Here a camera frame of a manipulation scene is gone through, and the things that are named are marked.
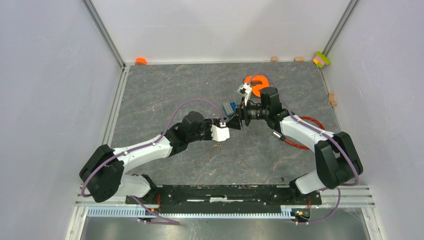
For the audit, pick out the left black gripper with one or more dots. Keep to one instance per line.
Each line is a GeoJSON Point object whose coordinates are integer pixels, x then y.
{"type": "Point", "coordinates": [208, 123]}

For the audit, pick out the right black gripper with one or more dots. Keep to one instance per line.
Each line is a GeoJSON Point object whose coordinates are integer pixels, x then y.
{"type": "Point", "coordinates": [234, 123]}

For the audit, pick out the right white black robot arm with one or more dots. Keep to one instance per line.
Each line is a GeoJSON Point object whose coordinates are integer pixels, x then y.
{"type": "Point", "coordinates": [336, 159]}

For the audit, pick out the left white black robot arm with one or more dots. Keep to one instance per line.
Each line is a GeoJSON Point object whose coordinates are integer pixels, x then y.
{"type": "Point", "coordinates": [104, 174]}

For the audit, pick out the grey blue brick stack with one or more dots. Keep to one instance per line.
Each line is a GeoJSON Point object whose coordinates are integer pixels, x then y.
{"type": "Point", "coordinates": [229, 108]}

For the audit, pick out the orange track on grey plate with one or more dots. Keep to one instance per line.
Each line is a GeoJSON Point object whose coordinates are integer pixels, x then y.
{"type": "Point", "coordinates": [257, 82]}

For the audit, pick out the orange round cap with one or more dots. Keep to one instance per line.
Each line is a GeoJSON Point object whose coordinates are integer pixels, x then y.
{"type": "Point", "coordinates": [140, 61]}

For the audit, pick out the curved wooden piece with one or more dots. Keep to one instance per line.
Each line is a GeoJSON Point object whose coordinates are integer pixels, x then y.
{"type": "Point", "coordinates": [332, 100]}

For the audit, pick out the green pink yellow brick stack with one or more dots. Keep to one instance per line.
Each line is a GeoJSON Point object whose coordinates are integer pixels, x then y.
{"type": "Point", "coordinates": [320, 60]}

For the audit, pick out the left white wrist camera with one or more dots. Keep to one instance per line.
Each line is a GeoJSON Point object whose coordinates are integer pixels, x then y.
{"type": "Point", "coordinates": [220, 132]}

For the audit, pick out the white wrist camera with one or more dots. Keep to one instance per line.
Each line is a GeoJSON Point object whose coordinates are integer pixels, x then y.
{"type": "Point", "coordinates": [246, 91]}
{"type": "Point", "coordinates": [220, 132]}

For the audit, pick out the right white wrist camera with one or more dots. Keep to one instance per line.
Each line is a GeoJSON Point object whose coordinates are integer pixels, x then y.
{"type": "Point", "coordinates": [246, 91]}

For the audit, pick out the light blue toothed cable duct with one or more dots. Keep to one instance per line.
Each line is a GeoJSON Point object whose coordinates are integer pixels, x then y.
{"type": "Point", "coordinates": [139, 212]}

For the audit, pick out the aluminium frame rails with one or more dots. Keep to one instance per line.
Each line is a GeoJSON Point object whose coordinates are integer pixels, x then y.
{"type": "Point", "coordinates": [79, 215]}

